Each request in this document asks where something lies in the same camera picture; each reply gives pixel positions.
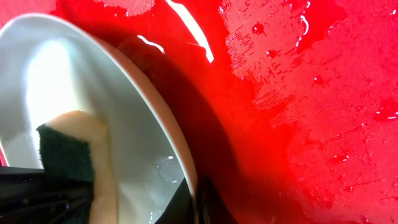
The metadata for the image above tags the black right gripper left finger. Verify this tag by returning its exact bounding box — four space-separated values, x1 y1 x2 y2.
155 179 194 224

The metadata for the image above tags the green and yellow sponge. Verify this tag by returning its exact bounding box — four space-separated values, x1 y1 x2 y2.
36 111 118 224

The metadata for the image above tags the red tray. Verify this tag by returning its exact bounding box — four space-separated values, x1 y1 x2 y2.
1 0 397 223

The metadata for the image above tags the light blue plate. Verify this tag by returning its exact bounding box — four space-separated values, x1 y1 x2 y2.
1 14 198 223

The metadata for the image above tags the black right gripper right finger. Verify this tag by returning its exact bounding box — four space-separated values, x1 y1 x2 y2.
197 179 238 224

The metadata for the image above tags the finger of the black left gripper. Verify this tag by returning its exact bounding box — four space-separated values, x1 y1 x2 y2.
1 166 93 195
1 194 93 224

